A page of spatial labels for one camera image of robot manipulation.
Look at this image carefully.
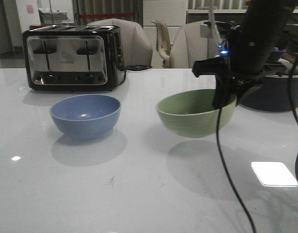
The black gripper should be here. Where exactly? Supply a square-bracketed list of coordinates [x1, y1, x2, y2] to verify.
[192, 23, 286, 109]

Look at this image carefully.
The green bowl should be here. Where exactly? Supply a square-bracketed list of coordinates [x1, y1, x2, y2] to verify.
[156, 89, 238, 138]

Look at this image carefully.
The blue bowl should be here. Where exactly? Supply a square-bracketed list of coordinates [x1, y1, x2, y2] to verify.
[50, 94, 121, 139]

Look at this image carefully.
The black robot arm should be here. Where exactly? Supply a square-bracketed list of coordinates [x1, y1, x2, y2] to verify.
[192, 0, 298, 109]

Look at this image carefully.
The dark blue cooking pot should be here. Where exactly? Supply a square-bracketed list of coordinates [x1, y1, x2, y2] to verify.
[240, 75, 298, 112]

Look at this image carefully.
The glass pot lid blue knob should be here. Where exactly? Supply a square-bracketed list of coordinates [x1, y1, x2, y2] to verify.
[268, 47, 298, 78]

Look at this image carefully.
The right beige upholstered chair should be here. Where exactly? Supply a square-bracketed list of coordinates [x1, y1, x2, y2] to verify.
[170, 20, 209, 68]

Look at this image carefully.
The beige upholstered chair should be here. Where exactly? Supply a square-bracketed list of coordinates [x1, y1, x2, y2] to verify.
[170, 20, 209, 68]
[88, 18, 153, 66]

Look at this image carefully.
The beige office chair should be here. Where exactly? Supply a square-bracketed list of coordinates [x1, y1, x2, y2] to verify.
[151, 20, 171, 68]

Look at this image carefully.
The white cabinet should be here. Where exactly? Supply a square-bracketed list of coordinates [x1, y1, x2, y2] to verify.
[143, 0, 188, 68]

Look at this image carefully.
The left beige upholstered chair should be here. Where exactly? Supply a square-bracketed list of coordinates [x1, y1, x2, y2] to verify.
[88, 18, 153, 66]

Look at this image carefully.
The black and chrome toaster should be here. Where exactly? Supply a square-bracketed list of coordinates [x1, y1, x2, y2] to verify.
[22, 25, 125, 91]

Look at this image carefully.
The metal cart in background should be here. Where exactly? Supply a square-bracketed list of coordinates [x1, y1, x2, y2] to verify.
[38, 9, 68, 25]

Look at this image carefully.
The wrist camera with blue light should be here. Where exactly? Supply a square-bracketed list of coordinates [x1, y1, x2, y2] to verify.
[199, 7, 231, 58]

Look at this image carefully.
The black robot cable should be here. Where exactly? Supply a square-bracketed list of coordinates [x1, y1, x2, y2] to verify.
[215, 52, 258, 233]
[287, 52, 298, 195]

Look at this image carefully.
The black toaster power cord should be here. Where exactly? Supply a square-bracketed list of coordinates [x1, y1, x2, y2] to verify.
[119, 65, 153, 86]

